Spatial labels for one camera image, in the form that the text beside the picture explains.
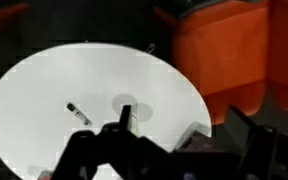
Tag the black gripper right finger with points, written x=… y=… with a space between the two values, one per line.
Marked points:
x=258 y=144

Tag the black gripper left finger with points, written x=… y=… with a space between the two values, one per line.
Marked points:
x=75 y=162

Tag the white paper cup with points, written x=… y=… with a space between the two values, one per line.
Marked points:
x=140 y=112

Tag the small black marker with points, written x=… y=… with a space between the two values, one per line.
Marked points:
x=78 y=114

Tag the round white table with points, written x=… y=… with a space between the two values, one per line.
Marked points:
x=35 y=124

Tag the orange chair right of table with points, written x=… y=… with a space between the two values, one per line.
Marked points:
x=233 y=51

